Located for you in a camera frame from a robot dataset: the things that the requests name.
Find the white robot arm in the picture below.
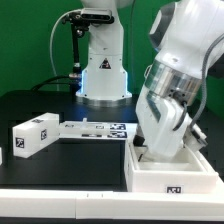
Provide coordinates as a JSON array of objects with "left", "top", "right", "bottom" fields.
[{"left": 78, "top": 0, "right": 224, "bottom": 160}]

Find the white cabinet top block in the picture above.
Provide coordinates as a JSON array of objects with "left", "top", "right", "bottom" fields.
[{"left": 12, "top": 113, "right": 59, "bottom": 158}]

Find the white door panel with pegs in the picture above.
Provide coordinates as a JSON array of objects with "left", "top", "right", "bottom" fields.
[{"left": 59, "top": 118, "right": 110, "bottom": 137}]

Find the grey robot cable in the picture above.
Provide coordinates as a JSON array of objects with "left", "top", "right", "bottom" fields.
[{"left": 49, "top": 9, "right": 81, "bottom": 78}]

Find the white cabinet body box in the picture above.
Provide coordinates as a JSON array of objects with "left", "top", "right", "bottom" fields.
[{"left": 124, "top": 142, "right": 222, "bottom": 194}]

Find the white marker base sheet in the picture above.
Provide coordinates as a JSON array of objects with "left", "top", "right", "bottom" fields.
[{"left": 99, "top": 122, "right": 139, "bottom": 140}]

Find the white L-shaped fence frame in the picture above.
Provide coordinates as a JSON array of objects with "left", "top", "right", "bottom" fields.
[{"left": 0, "top": 181, "right": 224, "bottom": 221}]

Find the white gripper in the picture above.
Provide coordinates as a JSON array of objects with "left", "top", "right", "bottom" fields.
[{"left": 136, "top": 89, "right": 191, "bottom": 160}]

